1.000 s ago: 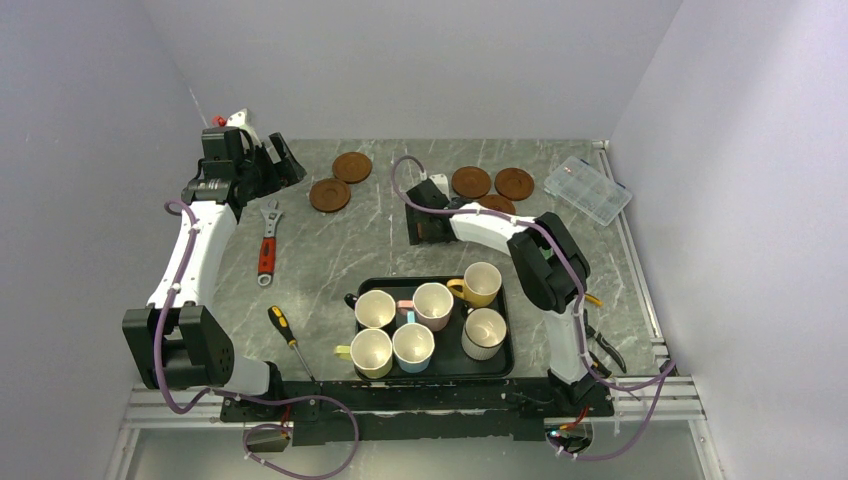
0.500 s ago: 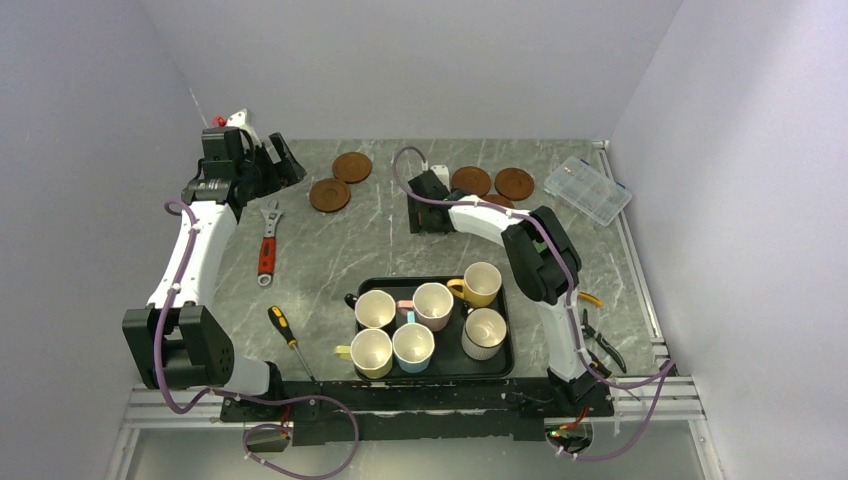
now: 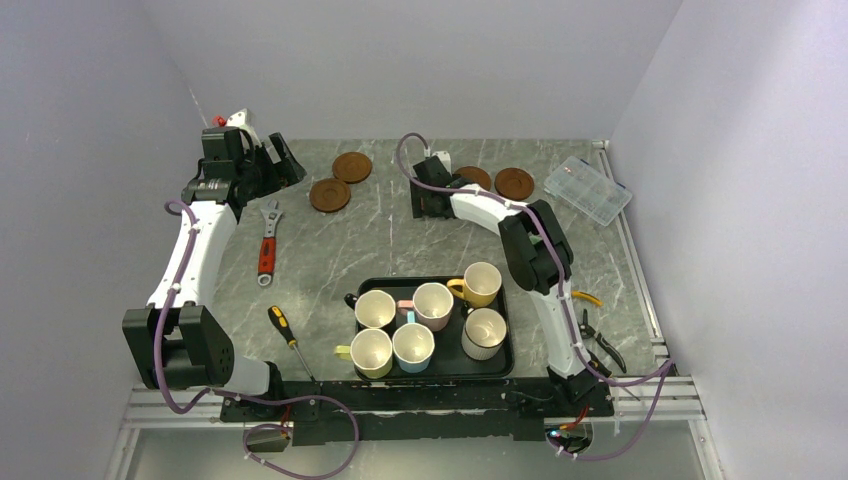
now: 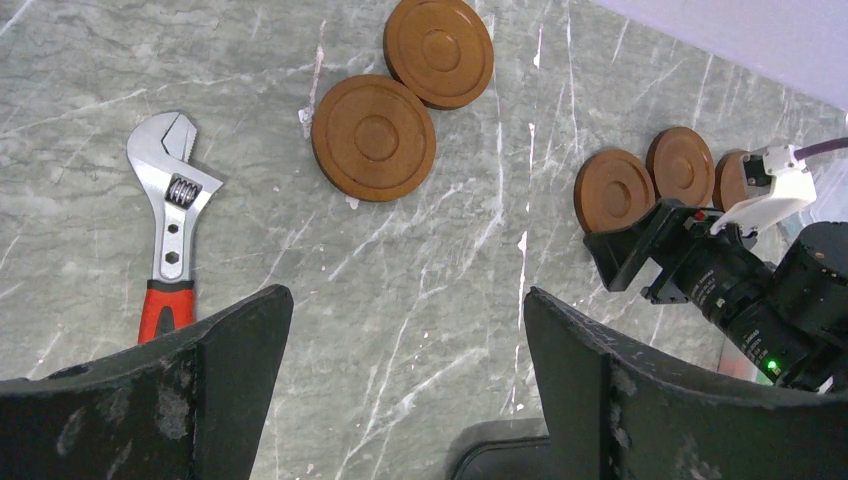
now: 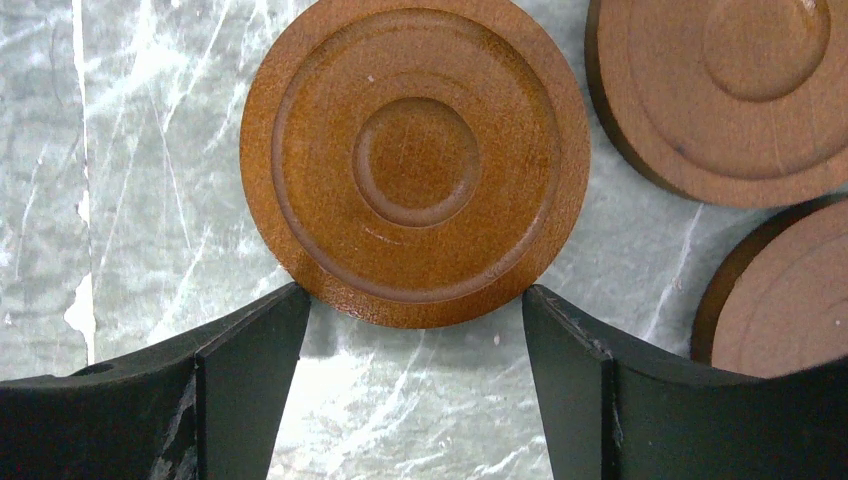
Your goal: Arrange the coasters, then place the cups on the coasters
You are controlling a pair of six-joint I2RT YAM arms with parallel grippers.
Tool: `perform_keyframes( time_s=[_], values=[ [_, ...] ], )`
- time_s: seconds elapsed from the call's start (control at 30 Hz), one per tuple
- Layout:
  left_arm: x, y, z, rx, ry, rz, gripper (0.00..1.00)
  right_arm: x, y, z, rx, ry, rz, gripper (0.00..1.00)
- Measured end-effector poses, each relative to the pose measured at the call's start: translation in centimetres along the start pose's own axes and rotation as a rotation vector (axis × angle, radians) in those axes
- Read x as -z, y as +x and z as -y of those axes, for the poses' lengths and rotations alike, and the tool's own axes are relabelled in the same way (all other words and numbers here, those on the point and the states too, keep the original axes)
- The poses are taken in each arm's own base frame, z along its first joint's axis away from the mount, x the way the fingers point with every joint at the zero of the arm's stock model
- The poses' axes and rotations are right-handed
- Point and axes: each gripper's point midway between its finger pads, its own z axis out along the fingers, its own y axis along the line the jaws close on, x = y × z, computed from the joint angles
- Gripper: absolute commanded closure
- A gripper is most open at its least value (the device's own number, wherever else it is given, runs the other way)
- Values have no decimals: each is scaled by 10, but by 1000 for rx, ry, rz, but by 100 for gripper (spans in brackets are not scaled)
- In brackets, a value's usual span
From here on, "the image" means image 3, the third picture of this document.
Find brown wooden coaster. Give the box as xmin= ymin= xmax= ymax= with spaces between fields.
xmin=332 ymin=152 xmax=373 ymax=184
xmin=309 ymin=178 xmax=351 ymax=213
xmin=454 ymin=166 xmax=492 ymax=191
xmin=494 ymin=167 xmax=535 ymax=201

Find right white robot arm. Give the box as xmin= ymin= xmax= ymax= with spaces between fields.
xmin=410 ymin=156 xmax=598 ymax=415

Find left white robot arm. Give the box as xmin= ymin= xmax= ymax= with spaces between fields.
xmin=122 ymin=126 xmax=305 ymax=420

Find pink mug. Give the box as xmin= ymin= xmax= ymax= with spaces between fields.
xmin=396 ymin=282 xmax=454 ymax=332

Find black plastic tray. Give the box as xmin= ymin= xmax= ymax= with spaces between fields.
xmin=344 ymin=276 xmax=515 ymax=382

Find white ribbed mug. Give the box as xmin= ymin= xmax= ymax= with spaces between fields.
xmin=461 ymin=308 xmax=508 ymax=361

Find light blue mug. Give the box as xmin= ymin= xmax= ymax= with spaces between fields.
xmin=392 ymin=311 xmax=435 ymax=374

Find yellow black screwdriver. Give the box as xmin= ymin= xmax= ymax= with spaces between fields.
xmin=267 ymin=305 xmax=317 ymax=383

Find clear plastic organizer box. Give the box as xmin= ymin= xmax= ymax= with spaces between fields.
xmin=543 ymin=156 xmax=633 ymax=227

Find pale yellow mug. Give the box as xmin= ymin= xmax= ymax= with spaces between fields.
xmin=333 ymin=328 xmax=393 ymax=380

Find red handled adjustable wrench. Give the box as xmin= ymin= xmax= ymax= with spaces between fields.
xmin=257 ymin=199 xmax=284 ymax=287

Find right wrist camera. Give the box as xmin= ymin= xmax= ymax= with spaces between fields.
xmin=433 ymin=150 xmax=453 ymax=172

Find black handled cream mug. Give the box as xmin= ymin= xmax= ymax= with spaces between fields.
xmin=344 ymin=289 xmax=397 ymax=330

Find yellow handled pliers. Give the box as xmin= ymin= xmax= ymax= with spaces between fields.
xmin=571 ymin=290 xmax=604 ymax=307

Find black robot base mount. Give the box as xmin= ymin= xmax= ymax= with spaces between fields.
xmin=220 ymin=375 xmax=614 ymax=446

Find aluminium frame rail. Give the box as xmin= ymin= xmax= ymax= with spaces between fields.
xmin=104 ymin=140 xmax=727 ymax=480

